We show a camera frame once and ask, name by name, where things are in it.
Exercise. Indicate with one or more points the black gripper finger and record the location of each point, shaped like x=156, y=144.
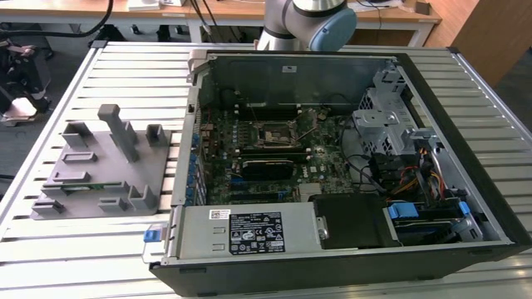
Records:
x=41, y=101
x=4, y=101

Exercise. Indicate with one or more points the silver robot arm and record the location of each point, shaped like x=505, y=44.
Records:
x=290, y=15

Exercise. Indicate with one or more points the CPU socket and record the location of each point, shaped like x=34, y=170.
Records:
x=273, y=135

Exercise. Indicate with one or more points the wooden desk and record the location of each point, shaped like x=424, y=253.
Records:
x=61, y=12
x=414, y=18

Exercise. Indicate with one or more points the grey parts rack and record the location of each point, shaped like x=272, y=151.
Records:
x=108, y=174

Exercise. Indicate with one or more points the green RAM stick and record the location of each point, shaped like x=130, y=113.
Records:
x=93, y=187

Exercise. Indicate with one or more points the white box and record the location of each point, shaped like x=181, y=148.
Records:
x=142, y=5

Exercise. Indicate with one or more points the blue case latch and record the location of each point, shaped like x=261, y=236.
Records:
x=150, y=236

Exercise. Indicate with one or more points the black RAM slot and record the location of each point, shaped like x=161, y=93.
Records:
x=268, y=109
x=273, y=151
x=273, y=158
x=268, y=115

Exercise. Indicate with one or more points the silver power supply unit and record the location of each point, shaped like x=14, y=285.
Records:
x=198, y=230

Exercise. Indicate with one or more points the black graphics card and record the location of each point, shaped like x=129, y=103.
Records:
x=265, y=169

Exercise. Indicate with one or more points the black expansion slot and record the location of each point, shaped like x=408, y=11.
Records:
x=253, y=197

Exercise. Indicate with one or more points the silver heat sink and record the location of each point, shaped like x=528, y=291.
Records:
x=310, y=190

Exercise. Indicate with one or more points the green motherboard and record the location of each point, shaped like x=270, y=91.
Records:
x=332, y=155

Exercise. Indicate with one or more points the silver drive cage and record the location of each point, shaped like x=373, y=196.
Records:
x=373, y=121

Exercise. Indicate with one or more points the black plastic shroud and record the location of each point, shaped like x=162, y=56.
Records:
x=353, y=221

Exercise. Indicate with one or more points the black PC case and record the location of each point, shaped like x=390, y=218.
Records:
x=332, y=277

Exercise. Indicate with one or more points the hard disk in blue carrier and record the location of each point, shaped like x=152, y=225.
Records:
x=402, y=211

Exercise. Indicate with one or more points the small cardboard box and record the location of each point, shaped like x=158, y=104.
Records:
x=422, y=7

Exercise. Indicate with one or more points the small blue clip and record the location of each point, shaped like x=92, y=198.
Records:
x=464, y=210

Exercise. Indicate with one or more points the wooden cabinet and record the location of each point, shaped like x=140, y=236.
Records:
x=490, y=31

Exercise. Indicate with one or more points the grey case hinge bracket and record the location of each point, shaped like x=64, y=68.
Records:
x=197, y=59

